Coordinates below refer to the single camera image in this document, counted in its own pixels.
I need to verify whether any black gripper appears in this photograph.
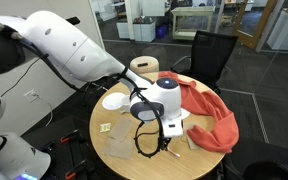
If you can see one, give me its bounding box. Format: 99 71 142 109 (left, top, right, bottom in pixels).
159 135 172 151

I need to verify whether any white ceramic mug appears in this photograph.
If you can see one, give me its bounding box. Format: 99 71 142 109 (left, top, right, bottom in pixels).
118 94 133 114

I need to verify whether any red towel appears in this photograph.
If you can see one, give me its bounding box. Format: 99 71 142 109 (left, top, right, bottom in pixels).
157 70 241 154

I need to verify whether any small yellow block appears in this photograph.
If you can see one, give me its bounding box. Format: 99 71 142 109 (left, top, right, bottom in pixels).
99 122 112 133

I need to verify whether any orange black clamp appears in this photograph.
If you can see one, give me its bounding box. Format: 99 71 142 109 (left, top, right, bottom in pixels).
64 159 92 180
59 129 85 144

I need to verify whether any black mounting board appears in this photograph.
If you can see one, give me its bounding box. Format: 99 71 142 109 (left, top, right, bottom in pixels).
20 114 95 180

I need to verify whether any blue bin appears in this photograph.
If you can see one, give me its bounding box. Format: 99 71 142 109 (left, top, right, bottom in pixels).
155 25 168 39

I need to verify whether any white cabinet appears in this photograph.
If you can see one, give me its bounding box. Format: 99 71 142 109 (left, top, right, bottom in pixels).
116 16 157 43

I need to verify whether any pale green cart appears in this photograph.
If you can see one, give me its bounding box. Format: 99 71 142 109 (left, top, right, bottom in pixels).
170 5 217 42

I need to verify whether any wooden door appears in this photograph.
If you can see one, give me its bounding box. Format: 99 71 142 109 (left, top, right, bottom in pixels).
232 0 278 51

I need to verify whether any white counter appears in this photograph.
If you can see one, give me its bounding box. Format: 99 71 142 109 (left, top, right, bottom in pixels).
267 6 288 53

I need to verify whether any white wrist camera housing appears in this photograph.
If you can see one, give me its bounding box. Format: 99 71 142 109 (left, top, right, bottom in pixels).
161 116 184 138

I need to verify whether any white power cord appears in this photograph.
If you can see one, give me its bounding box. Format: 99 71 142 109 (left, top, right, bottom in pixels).
33 94 54 128

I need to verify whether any white wall outlet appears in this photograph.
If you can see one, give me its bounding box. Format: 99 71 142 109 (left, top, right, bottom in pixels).
23 89 40 104

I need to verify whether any black wall cable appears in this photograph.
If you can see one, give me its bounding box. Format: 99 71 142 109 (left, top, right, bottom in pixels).
0 58 42 98

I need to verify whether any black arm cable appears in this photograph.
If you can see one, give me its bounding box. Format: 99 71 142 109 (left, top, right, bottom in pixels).
0 16 168 158

